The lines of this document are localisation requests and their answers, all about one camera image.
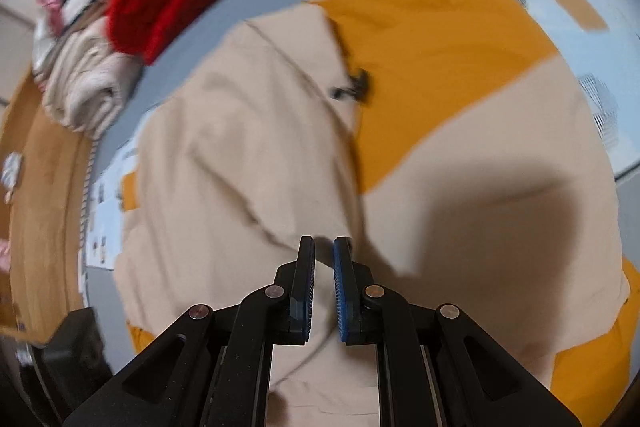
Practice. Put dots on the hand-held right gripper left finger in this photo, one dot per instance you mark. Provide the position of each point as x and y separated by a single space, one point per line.
306 287

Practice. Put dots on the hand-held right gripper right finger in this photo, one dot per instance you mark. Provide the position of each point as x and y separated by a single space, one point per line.
341 292

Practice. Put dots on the beige and yellow hooded jacket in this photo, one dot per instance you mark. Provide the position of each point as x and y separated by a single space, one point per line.
250 147

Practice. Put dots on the pink paper bag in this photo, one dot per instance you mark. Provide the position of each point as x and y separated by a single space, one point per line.
3 252

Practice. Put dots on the wooden headboard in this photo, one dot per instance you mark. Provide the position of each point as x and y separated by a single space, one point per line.
45 207

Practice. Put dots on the crumpled white cloth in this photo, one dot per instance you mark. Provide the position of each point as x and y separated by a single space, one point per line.
12 169

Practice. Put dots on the folded white blanket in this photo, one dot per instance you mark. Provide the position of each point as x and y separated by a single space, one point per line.
85 87

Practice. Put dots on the bed with grey sheet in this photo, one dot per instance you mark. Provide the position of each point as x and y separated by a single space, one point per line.
225 17

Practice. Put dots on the pink cloth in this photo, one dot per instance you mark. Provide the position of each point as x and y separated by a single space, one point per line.
50 4

